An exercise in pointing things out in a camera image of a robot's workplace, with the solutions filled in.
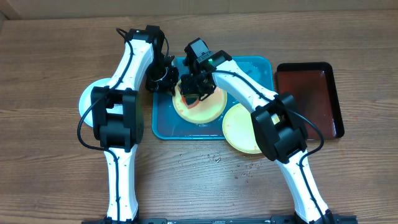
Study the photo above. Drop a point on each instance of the orange sponge with dark scourer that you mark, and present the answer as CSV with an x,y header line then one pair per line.
x,y
190,101

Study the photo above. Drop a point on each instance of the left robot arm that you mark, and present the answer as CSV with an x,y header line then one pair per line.
x,y
112,107

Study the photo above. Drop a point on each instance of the light blue plate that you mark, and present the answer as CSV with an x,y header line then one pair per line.
x,y
85,98

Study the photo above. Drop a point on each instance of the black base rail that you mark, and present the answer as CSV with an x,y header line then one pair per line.
x,y
276,219

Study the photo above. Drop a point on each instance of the black red lacquer tray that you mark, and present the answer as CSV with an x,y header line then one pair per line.
x,y
312,84

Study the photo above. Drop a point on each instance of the yellow-green plate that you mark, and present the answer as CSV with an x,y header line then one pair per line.
x,y
238,130
200,112

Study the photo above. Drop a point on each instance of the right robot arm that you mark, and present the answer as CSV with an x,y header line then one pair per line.
x,y
279,129

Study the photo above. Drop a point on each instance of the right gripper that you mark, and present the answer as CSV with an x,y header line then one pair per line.
x,y
197,88

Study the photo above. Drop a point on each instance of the teal plastic tray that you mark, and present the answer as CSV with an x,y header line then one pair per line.
x,y
168,125

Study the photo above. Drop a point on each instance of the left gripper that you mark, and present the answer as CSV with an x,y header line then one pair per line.
x,y
168,87

